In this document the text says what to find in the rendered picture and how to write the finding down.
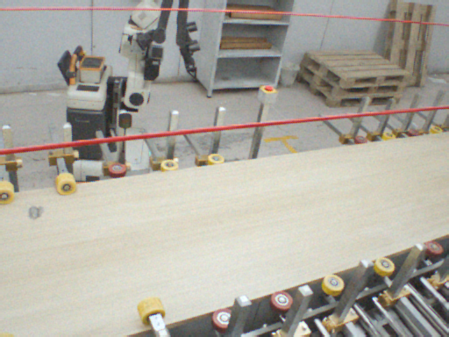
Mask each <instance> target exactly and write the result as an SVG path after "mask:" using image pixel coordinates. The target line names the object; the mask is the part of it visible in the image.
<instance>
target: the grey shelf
mask: <svg viewBox="0 0 449 337"><path fill-rule="evenodd" d="M296 3H297V0H276V1H275V0H272V1H271V0H205V3H204V7H203V9H204V10H216V11H204V12H203V19H202V23H201V30H200V37H199V47H200V49H201V50H199V51H198V53H197V59H196V67H197V72H196V78H194V80H193V83H197V78H198V81H199V82H200V83H202V84H203V86H204V87H205V88H206V89H207V90H208V94H207V98H211V93H212V90H213V89H222V88H255V87H266V86H274V90H276V88H277V82H278V79H279V75H280V73H281V66H282V61H283V58H284V55H285V49H286V46H287V43H288V40H289V32H290V29H291V26H292V20H293V17H294V15H286V14H283V15H282V19H281V21H275V20H261V19H238V18H229V15H225V12H222V11H225V10H226V4H254V5H266V6H271V8H275V9H276V10H277V11H282V13H295V8H296ZM274 6H275V7H274ZM220 11H221V12H220ZM223 14H224V15H223ZM270 25H271V26H270ZM265 30H266V31H265ZM264 33H265V34H264ZM219 36H220V37H219ZM221 36H237V37H266V38H267V42H271V43H272V47H271V48H270V49H219V46H220V41H221ZM259 57H260V58H259ZM258 63H259V64H258Z"/></svg>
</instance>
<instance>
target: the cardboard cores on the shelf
mask: <svg viewBox="0 0 449 337"><path fill-rule="evenodd" d="M226 11H261V12H275V13H282V11H277V10H276V9H275V8H271V6H266V5H254V4H226ZM225 15H229V18H238V19H261V20H275V21H281V19H282V15H283V14H266V13H244V12H226V13H225ZM271 47H272V43H271V42H267V38H266V37H237V36H221V41H220V46H219V49H270V48H271Z"/></svg>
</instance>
